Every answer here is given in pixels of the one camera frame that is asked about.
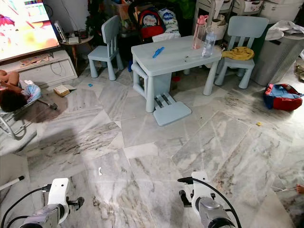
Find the white stick with black tip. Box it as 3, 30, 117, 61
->
0, 176, 26, 191

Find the brown open book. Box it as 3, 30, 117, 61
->
53, 85, 77, 98

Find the baby bouncer seat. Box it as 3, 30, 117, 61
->
0, 80, 60, 141

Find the small child with dark hair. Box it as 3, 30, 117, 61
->
0, 70, 35, 113

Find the light blue child table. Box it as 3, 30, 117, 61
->
131, 36, 223, 113

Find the red and blue bag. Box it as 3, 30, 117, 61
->
264, 84, 304, 112

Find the small blue plastic toy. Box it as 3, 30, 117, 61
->
152, 47, 165, 59

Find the light blue slatted child chair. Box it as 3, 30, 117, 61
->
88, 15, 122, 81

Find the yellow cloth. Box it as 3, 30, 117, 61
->
222, 47, 255, 61

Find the clear plastic water bottle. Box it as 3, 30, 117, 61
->
202, 28, 217, 58

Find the small round side table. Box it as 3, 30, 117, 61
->
61, 34, 95, 72

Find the pink water bottle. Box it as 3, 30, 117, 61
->
192, 15, 209, 50

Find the grey ribbed bin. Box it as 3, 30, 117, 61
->
253, 31, 304, 86

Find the white bag with blue print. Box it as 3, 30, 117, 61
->
158, 8, 181, 35

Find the red blue school backpack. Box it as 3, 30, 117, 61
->
137, 8, 166, 38

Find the light blue solid-back child chair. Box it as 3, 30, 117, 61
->
214, 16, 269, 89

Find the large flat screen television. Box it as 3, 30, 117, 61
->
0, 0, 60, 62

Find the white crumpled cloth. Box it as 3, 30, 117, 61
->
265, 20, 304, 41

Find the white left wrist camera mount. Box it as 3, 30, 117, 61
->
48, 178, 70, 210

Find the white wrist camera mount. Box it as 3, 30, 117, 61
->
191, 171, 211, 200
48, 178, 70, 210

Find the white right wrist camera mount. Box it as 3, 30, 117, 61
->
191, 171, 211, 200

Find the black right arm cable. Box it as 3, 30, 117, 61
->
177, 177, 243, 224

